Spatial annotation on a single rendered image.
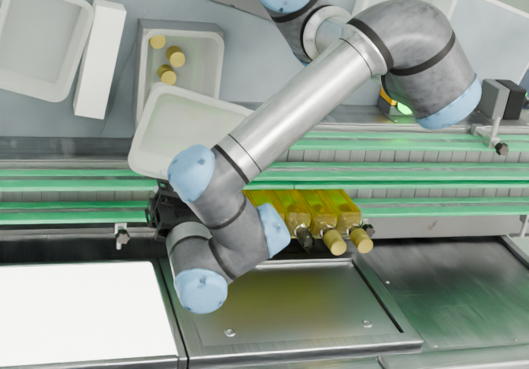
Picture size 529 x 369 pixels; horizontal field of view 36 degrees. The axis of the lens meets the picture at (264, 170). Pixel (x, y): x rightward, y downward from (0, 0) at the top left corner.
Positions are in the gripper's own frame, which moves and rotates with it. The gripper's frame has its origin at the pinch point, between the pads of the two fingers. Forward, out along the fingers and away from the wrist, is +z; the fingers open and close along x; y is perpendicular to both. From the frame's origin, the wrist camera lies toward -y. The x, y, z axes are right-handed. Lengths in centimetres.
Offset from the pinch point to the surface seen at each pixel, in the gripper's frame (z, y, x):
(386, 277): 5, -57, 18
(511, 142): 20, -81, -17
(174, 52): 31.1, 0.7, -11.5
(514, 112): 30, -85, -21
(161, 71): 31.7, 1.6, -6.2
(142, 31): 31.1, 8.7, -14.1
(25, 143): 29.6, 24.8, 17.0
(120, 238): 7.3, 4.5, 21.4
